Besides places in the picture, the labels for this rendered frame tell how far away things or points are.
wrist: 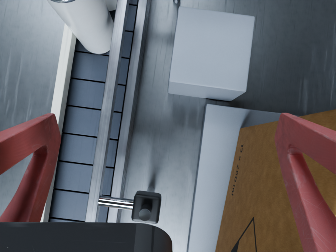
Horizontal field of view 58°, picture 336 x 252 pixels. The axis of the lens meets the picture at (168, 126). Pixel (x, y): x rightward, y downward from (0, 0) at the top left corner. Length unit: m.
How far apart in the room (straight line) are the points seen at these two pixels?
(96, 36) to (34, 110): 0.18
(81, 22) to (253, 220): 0.27
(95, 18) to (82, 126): 0.16
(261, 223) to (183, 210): 0.19
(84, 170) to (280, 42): 0.36
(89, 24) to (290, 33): 0.32
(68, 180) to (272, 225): 0.27
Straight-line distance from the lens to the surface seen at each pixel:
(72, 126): 0.44
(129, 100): 0.43
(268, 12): 0.54
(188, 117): 0.47
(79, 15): 0.33
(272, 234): 0.29
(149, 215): 0.31
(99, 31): 0.37
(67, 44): 0.42
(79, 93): 0.44
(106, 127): 0.34
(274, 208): 0.29
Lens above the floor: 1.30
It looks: 86 degrees down
